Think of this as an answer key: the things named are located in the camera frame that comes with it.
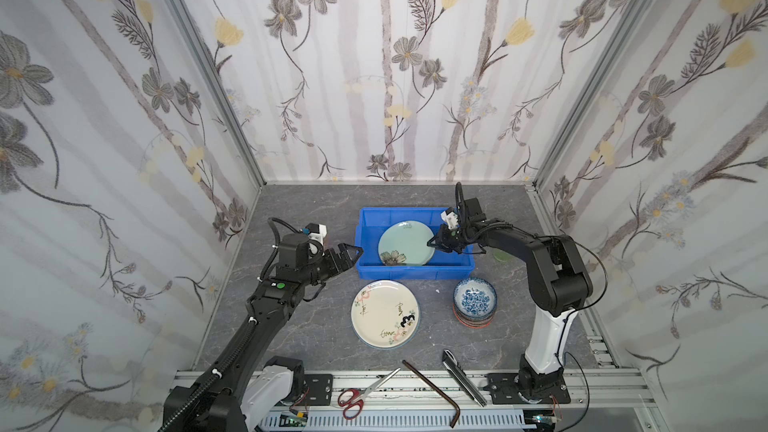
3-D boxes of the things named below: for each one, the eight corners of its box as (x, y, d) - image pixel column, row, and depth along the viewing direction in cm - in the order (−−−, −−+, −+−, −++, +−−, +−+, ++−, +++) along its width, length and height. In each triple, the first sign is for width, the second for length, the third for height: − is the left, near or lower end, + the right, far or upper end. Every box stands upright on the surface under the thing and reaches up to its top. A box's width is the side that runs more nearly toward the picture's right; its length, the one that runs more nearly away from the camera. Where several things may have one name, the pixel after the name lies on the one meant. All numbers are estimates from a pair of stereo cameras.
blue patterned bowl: (451, 325, 87) (459, 310, 78) (447, 294, 93) (454, 277, 84) (487, 325, 87) (500, 310, 78) (481, 294, 93) (492, 277, 84)
